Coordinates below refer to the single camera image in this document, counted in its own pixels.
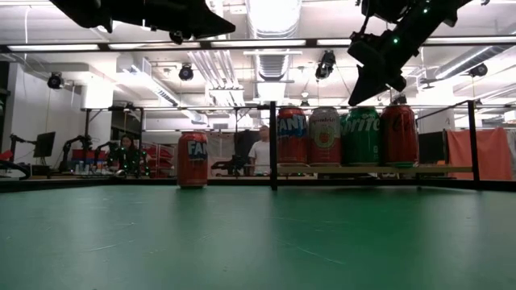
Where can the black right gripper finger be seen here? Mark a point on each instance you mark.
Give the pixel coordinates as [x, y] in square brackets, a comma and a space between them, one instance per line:
[367, 86]

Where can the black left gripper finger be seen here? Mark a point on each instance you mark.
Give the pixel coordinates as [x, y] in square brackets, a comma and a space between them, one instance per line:
[205, 22]

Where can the green Sprite can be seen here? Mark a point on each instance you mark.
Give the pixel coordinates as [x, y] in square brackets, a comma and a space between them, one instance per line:
[360, 137]

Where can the red soda can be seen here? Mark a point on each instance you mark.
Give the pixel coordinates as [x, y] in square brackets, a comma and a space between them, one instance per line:
[399, 137]

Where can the silver can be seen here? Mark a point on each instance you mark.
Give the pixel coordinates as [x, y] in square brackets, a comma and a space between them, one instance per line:
[324, 137]

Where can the red Fanta can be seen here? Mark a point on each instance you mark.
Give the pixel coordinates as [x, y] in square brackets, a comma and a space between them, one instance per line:
[192, 161]
[291, 137]

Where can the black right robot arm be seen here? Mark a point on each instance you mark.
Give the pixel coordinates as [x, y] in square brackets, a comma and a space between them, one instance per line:
[427, 16]

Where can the black background robot arm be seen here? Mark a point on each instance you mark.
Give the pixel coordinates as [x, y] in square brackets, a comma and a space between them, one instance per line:
[227, 165]

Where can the black ceiling spotlight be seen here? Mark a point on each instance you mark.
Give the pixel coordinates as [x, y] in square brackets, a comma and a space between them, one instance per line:
[55, 80]
[400, 99]
[186, 72]
[479, 70]
[325, 64]

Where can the black overhead light bar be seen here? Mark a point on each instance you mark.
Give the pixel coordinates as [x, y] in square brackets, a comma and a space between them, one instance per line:
[310, 42]

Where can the black partition panel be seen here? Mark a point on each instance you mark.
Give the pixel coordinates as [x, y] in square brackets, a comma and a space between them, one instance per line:
[431, 147]

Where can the person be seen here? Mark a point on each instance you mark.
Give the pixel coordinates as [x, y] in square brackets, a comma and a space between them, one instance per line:
[127, 155]
[262, 153]

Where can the white hanging sheet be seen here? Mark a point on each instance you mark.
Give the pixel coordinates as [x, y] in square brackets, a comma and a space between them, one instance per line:
[219, 149]

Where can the red storage bins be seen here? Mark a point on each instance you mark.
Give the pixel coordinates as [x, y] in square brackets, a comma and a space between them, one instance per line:
[161, 155]

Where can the red cloth panel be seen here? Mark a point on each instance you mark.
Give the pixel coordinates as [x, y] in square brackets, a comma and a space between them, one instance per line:
[493, 153]

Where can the black monitor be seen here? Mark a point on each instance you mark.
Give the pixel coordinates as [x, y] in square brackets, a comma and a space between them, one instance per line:
[44, 144]

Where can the green table mat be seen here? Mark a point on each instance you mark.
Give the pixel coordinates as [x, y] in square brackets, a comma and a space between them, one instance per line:
[258, 241]

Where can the wooden shelf with black frame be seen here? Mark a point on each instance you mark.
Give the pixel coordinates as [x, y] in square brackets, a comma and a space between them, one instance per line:
[363, 169]

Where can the black background rig frame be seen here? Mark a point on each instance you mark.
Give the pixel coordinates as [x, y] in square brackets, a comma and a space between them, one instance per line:
[86, 133]

